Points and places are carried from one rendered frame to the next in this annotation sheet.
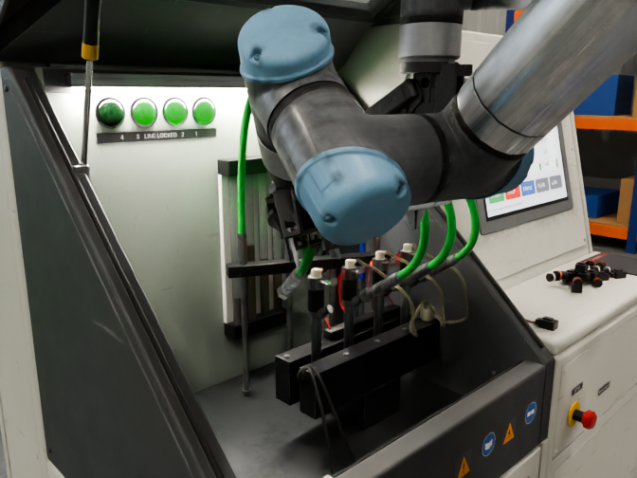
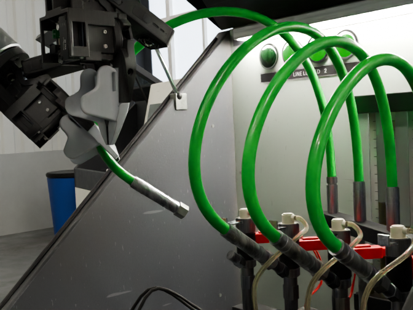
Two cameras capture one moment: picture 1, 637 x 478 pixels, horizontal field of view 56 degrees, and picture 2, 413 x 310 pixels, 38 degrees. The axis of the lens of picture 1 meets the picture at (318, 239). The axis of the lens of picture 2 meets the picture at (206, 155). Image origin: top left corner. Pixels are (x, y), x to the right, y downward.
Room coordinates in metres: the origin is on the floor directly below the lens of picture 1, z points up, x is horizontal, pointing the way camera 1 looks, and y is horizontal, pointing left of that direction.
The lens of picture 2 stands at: (0.93, -0.83, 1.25)
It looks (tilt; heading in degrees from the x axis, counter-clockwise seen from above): 3 degrees down; 93
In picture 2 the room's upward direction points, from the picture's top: 3 degrees counter-clockwise
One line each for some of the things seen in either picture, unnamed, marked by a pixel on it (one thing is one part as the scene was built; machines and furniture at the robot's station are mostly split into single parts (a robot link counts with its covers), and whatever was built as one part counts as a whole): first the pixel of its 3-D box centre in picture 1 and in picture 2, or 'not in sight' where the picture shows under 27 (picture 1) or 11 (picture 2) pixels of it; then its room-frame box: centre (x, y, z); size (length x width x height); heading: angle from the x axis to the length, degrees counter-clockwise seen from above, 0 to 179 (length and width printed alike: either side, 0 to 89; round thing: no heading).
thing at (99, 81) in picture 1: (216, 82); (350, 11); (1.12, 0.19, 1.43); 0.54 x 0.03 x 0.02; 134
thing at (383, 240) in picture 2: not in sight; (389, 237); (1.09, -0.18, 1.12); 0.03 x 0.02 x 0.01; 44
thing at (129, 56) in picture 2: not in sight; (118, 66); (0.79, -0.14, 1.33); 0.05 x 0.02 x 0.09; 134
